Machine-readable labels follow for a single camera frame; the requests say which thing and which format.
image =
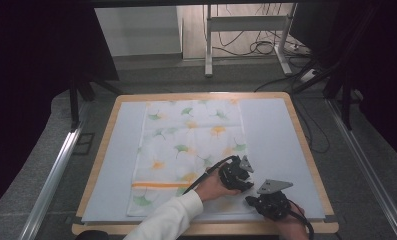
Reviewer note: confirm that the black curtain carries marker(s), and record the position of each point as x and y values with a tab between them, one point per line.
29	83
379	66

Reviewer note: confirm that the dark rounded object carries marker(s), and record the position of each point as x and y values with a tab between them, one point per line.
92	236

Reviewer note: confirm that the person's left hand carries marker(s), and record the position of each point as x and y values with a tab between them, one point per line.
214	190

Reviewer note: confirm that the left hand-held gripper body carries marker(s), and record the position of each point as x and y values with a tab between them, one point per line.
231	173

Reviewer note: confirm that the black metal stand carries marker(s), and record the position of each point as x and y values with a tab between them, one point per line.
74	106
346	106

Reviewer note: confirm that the aluminium floor rail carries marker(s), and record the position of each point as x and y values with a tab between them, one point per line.
366	160
52	176

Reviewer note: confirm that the white metal desk frame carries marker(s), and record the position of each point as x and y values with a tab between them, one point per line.
247	23

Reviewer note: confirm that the grey table corner clamp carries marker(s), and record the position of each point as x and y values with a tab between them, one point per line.
331	219

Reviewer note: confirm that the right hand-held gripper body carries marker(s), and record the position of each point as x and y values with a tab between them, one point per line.
272	203

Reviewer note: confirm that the white power strip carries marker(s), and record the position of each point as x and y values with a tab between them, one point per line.
308	75

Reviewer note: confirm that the white floral pillowcase orange zipper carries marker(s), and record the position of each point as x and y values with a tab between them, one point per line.
186	146

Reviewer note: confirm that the person's right hand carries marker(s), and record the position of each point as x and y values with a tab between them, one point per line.
292	228

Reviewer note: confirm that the black rectangular floor frame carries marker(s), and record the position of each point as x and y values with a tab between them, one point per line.
83	143

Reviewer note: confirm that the white cabinet panel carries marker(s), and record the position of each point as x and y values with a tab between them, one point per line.
137	31

